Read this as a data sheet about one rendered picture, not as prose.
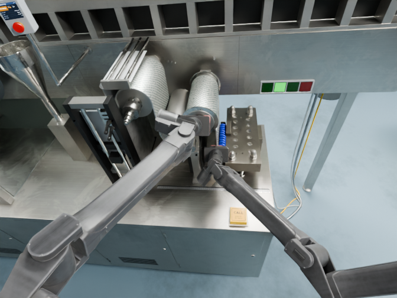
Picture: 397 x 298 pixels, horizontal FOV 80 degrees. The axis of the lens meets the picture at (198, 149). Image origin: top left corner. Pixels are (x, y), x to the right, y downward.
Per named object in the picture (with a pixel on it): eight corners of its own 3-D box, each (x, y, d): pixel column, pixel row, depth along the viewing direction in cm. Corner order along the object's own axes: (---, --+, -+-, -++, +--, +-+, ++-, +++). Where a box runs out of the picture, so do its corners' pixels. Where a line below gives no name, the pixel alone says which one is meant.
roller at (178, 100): (163, 143, 108) (157, 124, 99) (172, 108, 125) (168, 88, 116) (189, 144, 106) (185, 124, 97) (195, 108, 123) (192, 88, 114)
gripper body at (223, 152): (227, 161, 103) (227, 168, 97) (204, 160, 105) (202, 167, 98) (228, 146, 101) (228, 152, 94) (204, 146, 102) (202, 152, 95)
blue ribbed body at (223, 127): (218, 156, 113) (217, 152, 111) (220, 126, 128) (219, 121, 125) (225, 157, 113) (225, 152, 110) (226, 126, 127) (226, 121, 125)
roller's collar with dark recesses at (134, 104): (124, 119, 92) (119, 106, 87) (129, 110, 96) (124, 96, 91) (140, 119, 91) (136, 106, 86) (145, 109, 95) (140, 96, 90)
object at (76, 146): (67, 164, 134) (-7, 72, 92) (78, 145, 144) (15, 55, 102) (90, 164, 132) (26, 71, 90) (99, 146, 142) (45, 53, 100)
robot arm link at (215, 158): (224, 164, 90) (212, 156, 89) (215, 177, 92) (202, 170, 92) (225, 157, 96) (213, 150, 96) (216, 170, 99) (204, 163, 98)
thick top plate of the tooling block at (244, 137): (225, 171, 112) (225, 162, 108) (227, 116, 139) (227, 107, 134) (260, 171, 110) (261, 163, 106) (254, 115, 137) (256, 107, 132)
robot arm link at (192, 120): (195, 141, 67) (200, 121, 66) (172, 133, 68) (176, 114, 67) (198, 138, 74) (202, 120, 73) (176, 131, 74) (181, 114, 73)
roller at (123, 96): (123, 117, 99) (111, 88, 89) (139, 83, 116) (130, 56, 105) (156, 117, 97) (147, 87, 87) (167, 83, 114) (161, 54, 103)
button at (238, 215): (230, 224, 102) (230, 222, 100) (230, 209, 106) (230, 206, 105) (246, 224, 101) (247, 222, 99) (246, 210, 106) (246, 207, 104)
